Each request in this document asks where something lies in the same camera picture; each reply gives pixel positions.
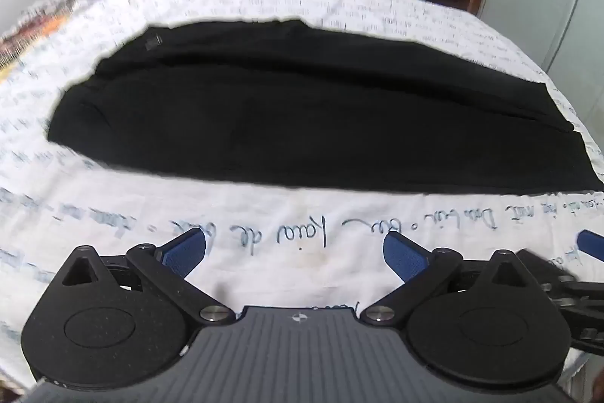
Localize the colourful patterned blanket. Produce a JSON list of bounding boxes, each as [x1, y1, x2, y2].
[[0, 0, 82, 76]]

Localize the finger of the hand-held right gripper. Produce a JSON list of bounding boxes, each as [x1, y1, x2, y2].
[[576, 229, 604, 263], [516, 249, 604, 355]]

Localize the black pants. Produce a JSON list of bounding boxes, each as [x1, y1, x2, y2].
[[47, 20, 604, 195]]

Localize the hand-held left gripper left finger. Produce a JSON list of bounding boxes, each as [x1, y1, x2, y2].
[[61, 227, 236, 326]]

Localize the white printed bed sheet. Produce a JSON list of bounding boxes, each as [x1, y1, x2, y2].
[[0, 0, 604, 389]]

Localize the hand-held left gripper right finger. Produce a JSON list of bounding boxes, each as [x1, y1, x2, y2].
[[361, 234, 527, 328]]

